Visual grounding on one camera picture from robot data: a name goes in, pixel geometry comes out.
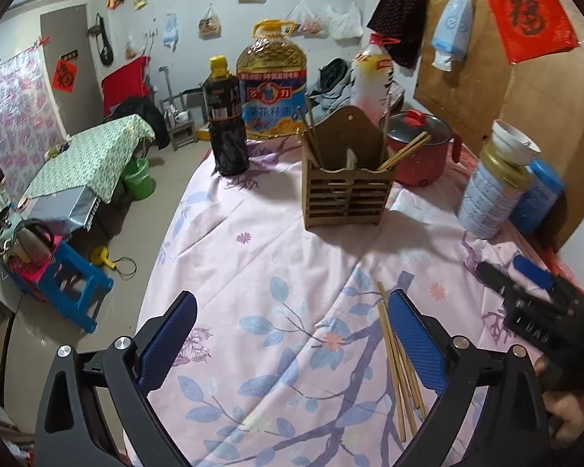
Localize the red square door decoration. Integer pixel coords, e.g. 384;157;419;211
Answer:
53;57;79;91

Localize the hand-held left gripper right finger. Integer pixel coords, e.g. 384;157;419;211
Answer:
387;289;553;467

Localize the black hanging bag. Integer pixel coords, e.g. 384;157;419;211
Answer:
88;13;115;66

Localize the clear plastic bag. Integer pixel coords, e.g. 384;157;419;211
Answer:
288;0;331;39

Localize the tin can with gold lid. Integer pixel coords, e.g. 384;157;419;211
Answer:
457;145;533;240

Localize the grey clothes pile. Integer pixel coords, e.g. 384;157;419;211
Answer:
308;57;356;110

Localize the yellow hair dryer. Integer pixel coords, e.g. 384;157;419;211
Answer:
90;247;138;280

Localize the pink plastic stool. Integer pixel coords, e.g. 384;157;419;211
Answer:
7;258;54;298

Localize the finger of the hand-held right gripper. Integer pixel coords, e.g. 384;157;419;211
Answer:
476;262;529;305
512;254;572;297

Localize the dark soy sauce bottle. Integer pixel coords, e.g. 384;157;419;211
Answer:
202;56;250;177

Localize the grey door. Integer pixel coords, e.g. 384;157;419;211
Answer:
40;2;105;137

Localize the wooden chopstick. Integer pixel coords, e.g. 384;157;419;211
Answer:
380;65;393;166
376;130;431;172
302;124;326;170
304;97;318;156
376;281;428;419
399;350;426;415
377;135;434;172
388;331;418;434
377;300;407;442

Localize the pot lid with red knob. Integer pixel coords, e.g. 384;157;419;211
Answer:
383;109;453;146

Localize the green plastic bucket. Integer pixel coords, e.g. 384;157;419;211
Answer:
123;157;157;200

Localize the pink floral tablecloth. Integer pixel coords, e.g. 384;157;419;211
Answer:
127;133;584;467

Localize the red electric pot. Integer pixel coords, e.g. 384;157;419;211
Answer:
380;121;463;188

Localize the plastic bag with food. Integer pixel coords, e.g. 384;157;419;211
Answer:
198;4;222;40

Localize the blue and white tissue pack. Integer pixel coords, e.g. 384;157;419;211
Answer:
431;0;472;73

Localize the black jacket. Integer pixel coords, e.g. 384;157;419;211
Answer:
112;97;171;151

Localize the pink floral hanging sheet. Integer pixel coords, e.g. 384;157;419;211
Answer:
0;49;68;200

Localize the blue plastic stool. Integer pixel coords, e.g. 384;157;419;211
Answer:
38;239;115;334

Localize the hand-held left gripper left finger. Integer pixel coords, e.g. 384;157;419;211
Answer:
33;290;199;467

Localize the large cooking oil bottle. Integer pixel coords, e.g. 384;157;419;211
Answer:
236;19;308;141

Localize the dark patterned garment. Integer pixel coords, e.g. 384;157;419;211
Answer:
366;0;430;70

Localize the white bowl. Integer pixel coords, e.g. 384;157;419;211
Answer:
491;119;542;166

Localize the blue plastic container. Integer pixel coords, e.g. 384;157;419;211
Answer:
508;158;565;235

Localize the table with green cloth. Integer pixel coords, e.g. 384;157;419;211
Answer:
24;114;157;205

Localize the silver box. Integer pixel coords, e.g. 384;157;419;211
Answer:
26;187;103;244

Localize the red cloth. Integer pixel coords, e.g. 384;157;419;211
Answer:
101;56;153;118

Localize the wooden chair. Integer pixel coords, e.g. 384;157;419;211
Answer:
182;86;210;127

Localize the wooden chopstick holder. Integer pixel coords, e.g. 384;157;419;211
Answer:
302;105;395;230

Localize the blue and white plastic bag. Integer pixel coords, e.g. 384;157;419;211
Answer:
162;14;181;52

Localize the red paper poster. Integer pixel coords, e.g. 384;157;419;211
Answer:
485;0;579;65

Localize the plywood board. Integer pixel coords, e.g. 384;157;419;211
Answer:
413;0;584;254

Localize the steel kettle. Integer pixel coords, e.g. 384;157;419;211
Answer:
10;219;54;268

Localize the small grey stool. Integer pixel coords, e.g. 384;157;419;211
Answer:
168;119;198;151

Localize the person's right hand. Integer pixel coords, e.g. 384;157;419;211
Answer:
535;353;584;448

